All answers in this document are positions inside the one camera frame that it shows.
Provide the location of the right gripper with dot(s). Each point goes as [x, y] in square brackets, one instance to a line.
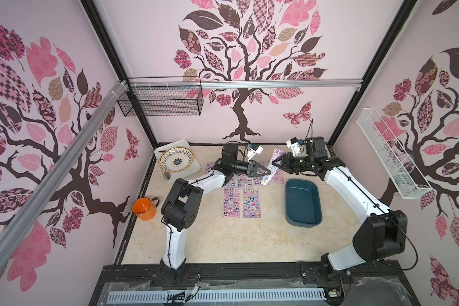
[294, 164]

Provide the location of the white wire basket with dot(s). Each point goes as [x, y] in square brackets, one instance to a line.
[404, 173]

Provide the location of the black wire basket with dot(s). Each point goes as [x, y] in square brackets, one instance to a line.
[162, 96]

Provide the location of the patterned ceramic plate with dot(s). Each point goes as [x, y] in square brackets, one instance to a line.
[176, 159]

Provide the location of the teal plastic storage box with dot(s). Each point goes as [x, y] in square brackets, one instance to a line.
[302, 203]

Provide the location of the orange mug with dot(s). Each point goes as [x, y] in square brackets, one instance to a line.
[145, 208]

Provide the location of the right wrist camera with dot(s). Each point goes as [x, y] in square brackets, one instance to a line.
[295, 146]

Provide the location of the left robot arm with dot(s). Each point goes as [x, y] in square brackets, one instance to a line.
[182, 204]

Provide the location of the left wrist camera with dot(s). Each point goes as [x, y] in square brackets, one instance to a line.
[252, 150]

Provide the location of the white square tray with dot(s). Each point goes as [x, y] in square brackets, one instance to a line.
[194, 168]

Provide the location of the aluminium rail wall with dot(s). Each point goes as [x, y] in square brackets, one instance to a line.
[20, 224]
[254, 84]

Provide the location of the aluminium rail back wall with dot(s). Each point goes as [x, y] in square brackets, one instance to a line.
[254, 84]

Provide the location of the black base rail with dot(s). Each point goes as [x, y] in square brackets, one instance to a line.
[368, 284]

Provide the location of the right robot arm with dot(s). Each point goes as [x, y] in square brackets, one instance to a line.
[382, 232]

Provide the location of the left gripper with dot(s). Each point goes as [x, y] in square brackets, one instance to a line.
[253, 168]

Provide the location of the pink sticker sheet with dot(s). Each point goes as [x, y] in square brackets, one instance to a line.
[278, 177]
[232, 182]
[209, 167]

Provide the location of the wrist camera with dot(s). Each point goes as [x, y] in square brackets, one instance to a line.
[252, 150]
[295, 146]

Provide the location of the white slotted cable duct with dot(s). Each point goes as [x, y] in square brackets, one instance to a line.
[216, 296]

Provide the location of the aluminium rail left wall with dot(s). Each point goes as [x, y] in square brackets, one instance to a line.
[20, 224]

